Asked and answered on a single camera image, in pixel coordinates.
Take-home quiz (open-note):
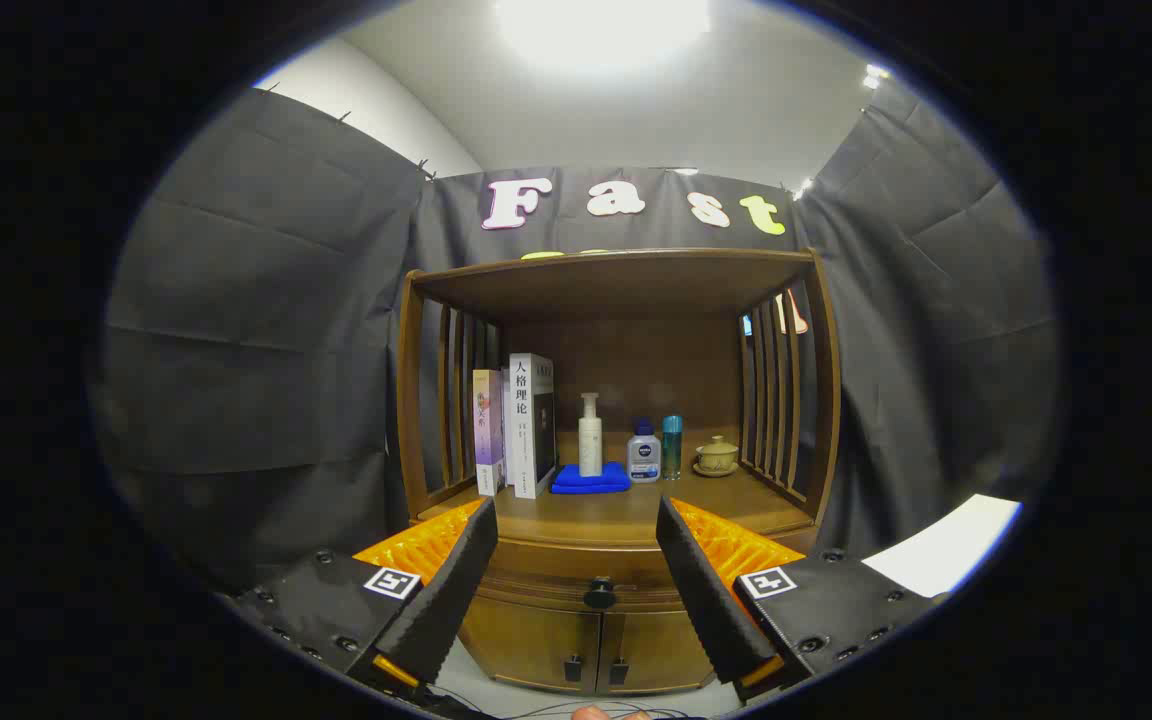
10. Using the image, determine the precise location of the wooden countertop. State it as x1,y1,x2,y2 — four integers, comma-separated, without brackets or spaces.
416,428,817,549

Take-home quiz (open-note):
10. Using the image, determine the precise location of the white flat surface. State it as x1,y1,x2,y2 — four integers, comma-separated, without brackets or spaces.
861,494,1023,599

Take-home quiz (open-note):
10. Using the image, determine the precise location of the yellow lidded teacup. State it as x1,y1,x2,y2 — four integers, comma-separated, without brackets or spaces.
696,435,740,473

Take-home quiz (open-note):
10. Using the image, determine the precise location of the blue folded cloth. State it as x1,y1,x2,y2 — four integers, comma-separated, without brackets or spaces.
550,461,632,495

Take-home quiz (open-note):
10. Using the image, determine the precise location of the wooden cabinet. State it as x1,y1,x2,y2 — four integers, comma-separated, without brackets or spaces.
396,248,842,696

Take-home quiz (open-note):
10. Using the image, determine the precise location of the white book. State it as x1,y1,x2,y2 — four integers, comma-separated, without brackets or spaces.
508,352,557,500

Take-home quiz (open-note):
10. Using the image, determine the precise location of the white bottle with blue cap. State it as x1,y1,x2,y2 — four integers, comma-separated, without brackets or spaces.
627,418,662,484

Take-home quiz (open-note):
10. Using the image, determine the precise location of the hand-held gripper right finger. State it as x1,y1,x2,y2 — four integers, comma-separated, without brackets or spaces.
656,495,947,703

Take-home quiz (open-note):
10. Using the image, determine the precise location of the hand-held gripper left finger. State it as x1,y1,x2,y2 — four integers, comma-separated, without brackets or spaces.
226,497,500,701

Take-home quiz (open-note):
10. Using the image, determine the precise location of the purple book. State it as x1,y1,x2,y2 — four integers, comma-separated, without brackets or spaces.
473,369,507,497

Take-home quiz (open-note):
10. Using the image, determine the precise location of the wooden drawer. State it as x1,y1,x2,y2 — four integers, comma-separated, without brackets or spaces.
476,538,687,613

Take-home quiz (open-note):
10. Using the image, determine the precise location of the white pump bottle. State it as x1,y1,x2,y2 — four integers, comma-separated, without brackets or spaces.
578,392,604,478

